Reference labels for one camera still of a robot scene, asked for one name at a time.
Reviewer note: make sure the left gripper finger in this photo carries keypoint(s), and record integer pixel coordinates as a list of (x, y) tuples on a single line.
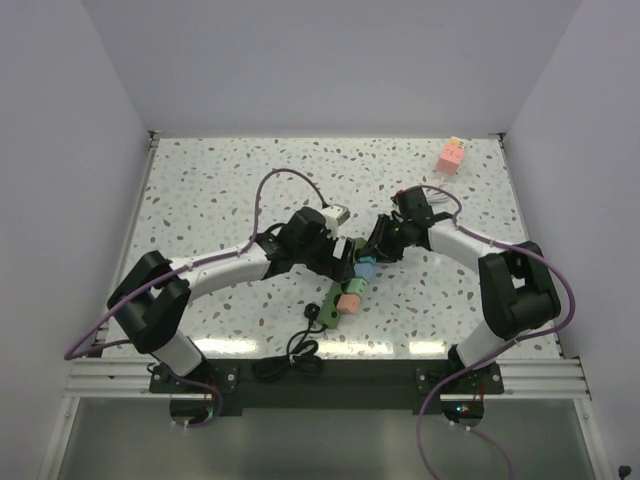
[(342, 247), (341, 269)]

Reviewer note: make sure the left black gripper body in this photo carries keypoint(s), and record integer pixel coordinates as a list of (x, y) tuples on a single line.
[(317, 255)]

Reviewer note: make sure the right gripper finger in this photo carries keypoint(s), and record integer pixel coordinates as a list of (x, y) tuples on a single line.
[(384, 230), (388, 252)]

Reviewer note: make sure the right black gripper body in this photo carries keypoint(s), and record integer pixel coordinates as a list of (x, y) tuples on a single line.
[(399, 233)]

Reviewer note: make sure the green power strip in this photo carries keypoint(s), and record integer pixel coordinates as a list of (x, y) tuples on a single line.
[(329, 316)]

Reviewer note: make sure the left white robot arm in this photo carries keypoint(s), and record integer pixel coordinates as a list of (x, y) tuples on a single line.
[(149, 303)]

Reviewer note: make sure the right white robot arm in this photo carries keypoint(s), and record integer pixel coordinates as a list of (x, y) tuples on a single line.
[(517, 293)]

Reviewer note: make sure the green plug cube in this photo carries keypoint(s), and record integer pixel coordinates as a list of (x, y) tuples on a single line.
[(356, 286)]

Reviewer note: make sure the blue plug cube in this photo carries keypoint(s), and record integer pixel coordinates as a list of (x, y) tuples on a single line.
[(364, 271)]

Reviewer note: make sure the salmon plug cube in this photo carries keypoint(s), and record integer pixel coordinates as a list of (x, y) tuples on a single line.
[(348, 303)]

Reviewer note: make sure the pink cube charger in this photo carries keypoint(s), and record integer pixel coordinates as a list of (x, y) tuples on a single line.
[(451, 156)]

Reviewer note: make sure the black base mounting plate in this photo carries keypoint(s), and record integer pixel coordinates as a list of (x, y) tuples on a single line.
[(343, 384)]

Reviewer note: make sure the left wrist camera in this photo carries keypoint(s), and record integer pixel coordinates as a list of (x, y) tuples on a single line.
[(335, 216)]

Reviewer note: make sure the aluminium frame rail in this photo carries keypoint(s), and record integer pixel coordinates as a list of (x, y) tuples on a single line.
[(95, 377)]

